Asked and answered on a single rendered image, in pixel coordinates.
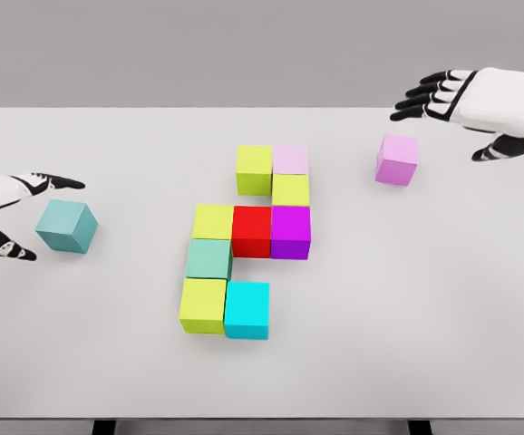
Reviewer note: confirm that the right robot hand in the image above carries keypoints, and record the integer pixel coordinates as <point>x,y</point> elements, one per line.
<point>502,102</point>

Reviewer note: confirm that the teal blue cube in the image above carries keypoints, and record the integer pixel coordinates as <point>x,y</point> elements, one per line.
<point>65,225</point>

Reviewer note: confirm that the orchid pink cube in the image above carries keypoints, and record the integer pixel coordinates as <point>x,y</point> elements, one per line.
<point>397,159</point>

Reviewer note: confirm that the yellow-green cube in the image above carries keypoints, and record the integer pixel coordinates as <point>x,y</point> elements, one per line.
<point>291,189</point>
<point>254,168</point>
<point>213,221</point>
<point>202,306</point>

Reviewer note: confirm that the pale pink cube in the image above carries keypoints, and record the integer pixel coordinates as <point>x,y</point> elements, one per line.
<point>291,159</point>

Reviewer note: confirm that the mint green cube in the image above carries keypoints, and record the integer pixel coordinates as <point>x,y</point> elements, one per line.
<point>208,258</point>

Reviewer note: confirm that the purple cube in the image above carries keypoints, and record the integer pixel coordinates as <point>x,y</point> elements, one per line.
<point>290,231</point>

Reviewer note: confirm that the red cube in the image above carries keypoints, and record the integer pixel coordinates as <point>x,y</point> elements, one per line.
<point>251,231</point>

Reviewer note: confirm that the cyan cube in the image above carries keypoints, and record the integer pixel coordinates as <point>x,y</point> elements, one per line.
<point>246,310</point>

